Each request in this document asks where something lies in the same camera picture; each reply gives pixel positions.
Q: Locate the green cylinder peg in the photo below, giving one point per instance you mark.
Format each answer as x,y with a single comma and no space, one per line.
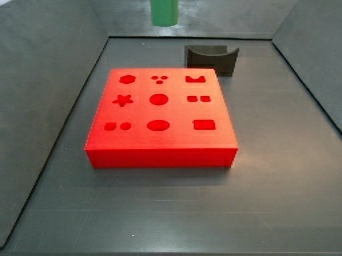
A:
165,12

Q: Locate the red foam shape-sorter block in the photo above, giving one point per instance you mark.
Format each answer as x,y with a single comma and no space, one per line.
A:
162,118

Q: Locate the dark grey curved holder block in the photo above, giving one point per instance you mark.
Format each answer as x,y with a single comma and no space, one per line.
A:
211,57

